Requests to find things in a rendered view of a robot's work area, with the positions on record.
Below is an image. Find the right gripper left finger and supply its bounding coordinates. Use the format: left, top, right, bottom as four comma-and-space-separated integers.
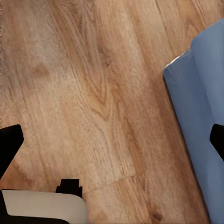
0, 124, 24, 179

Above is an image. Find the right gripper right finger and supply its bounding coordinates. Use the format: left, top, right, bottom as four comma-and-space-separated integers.
210, 124, 224, 160

